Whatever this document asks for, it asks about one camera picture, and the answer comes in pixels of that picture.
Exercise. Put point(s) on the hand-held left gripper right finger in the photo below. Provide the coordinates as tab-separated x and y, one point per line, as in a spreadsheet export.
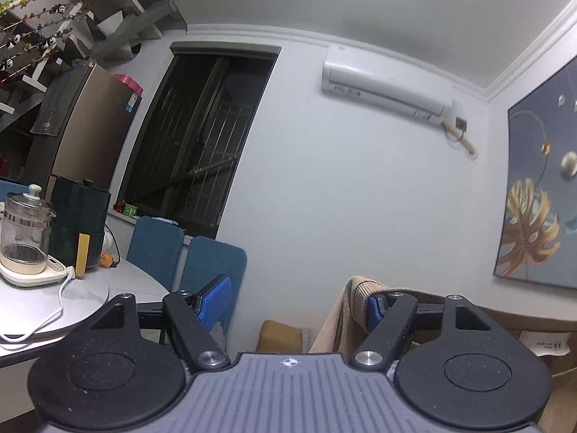
375	315

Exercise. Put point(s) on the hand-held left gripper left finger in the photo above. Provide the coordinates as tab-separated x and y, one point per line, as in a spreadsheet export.
215	300

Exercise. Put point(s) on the beige knit sweater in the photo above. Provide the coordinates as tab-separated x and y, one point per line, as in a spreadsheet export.
347	320

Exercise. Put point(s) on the blue chair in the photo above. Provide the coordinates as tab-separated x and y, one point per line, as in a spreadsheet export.
153	248
212	257
11	189

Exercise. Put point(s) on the small cardboard box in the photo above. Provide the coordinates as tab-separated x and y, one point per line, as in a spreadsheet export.
279	336

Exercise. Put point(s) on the orange fruit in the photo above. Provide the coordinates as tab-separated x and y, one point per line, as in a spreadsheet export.
107	260

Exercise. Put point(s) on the small green box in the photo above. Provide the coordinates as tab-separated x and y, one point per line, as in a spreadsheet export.
130	210

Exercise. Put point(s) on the yellow box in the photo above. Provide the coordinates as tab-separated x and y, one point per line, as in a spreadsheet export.
83	255

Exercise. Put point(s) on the large cardboard box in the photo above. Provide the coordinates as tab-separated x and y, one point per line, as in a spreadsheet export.
518	322

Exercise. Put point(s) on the dark barred window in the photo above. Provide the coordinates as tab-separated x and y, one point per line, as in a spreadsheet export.
194	144

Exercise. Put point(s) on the dark green air fryer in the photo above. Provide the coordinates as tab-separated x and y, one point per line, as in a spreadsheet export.
76	216

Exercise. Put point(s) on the grey round turntable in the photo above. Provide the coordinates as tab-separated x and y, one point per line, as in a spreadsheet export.
27	309

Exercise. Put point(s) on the glass electric kettle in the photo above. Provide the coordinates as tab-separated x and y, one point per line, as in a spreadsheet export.
22	230

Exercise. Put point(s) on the bronze refrigerator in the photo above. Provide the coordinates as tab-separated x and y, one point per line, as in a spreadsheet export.
97	121

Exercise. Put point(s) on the pink container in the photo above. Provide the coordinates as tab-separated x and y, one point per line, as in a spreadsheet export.
128	85

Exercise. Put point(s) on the white air conditioner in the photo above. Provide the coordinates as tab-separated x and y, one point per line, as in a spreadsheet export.
383	81

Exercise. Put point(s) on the grey towel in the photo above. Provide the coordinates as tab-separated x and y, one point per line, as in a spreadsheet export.
54	108

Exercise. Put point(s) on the grey white staircase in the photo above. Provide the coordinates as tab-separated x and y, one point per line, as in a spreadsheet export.
135	22

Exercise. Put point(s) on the dark wall outlet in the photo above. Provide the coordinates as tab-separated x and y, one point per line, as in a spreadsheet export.
461	123

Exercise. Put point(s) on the gold leaf wall painting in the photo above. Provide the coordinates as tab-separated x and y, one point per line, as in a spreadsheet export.
541	167

